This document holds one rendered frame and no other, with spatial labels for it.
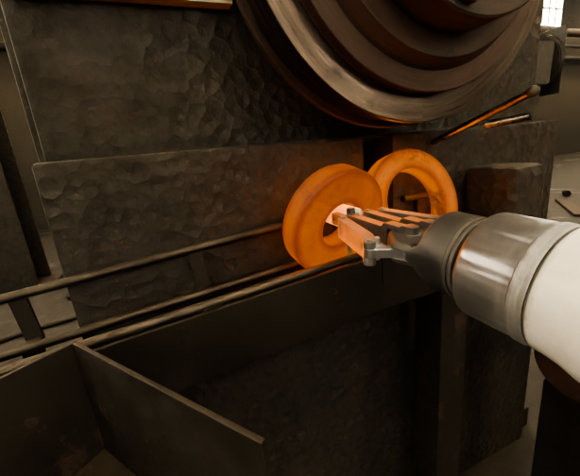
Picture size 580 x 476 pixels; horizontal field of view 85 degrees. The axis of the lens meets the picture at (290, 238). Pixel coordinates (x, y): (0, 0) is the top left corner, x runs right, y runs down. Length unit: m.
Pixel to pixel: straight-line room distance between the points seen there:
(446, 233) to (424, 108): 0.25
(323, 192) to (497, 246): 0.20
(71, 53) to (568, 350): 0.56
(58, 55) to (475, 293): 0.52
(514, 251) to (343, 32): 0.29
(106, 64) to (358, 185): 0.36
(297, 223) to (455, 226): 0.18
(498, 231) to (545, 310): 0.06
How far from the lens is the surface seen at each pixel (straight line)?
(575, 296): 0.23
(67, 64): 0.53
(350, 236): 0.36
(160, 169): 0.45
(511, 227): 0.27
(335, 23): 0.42
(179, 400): 0.22
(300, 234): 0.39
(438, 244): 0.29
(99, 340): 0.41
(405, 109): 0.48
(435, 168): 0.60
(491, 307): 0.26
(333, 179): 0.39
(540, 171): 0.70
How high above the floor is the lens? 0.86
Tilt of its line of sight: 15 degrees down
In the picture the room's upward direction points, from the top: 5 degrees counter-clockwise
